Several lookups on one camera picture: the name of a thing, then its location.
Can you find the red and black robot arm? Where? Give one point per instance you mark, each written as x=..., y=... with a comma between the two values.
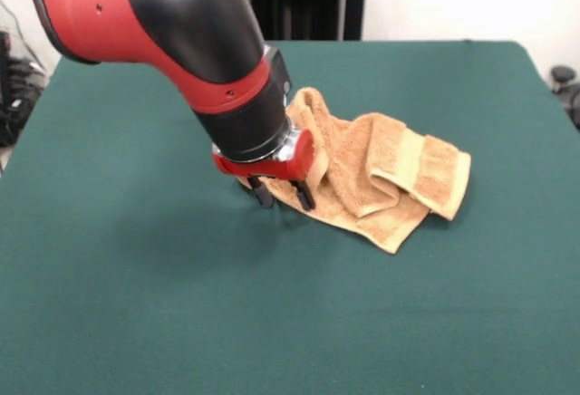
x=181, y=28

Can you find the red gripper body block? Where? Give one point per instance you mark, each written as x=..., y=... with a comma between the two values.
x=290, y=168

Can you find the dark green table cloth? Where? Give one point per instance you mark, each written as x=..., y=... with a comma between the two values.
x=158, y=277

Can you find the black box with red light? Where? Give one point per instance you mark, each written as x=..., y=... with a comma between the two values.
x=4, y=46

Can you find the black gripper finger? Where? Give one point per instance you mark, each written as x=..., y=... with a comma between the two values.
x=263, y=198
x=307, y=199

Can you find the tan terry towel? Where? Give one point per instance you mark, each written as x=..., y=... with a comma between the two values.
x=362, y=164

